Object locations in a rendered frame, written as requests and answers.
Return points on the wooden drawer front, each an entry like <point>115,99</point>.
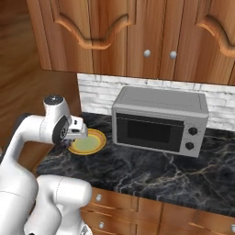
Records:
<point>113,222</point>
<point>117,200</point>

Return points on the black glass oven door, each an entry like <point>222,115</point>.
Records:
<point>150,132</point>

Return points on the round silver cupboard knob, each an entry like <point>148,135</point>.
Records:
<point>173,54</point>
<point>147,53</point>

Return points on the wooden wall cupboard door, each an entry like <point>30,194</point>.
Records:
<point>202,39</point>
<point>104,30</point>

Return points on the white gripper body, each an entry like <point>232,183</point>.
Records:
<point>79,133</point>

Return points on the grey toaster oven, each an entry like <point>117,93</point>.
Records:
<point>159,107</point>

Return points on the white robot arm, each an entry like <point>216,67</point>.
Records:
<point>18,183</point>

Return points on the wooden base cupboard front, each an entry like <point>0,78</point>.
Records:
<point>195,221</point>

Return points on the black oven knob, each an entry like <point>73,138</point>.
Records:
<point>189,145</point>
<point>193,131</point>

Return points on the yellow plate with green centre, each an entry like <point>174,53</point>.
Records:
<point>90,144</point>

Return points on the round silver drawer knob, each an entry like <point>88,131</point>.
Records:
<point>233,228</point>
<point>98,197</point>
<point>101,225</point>

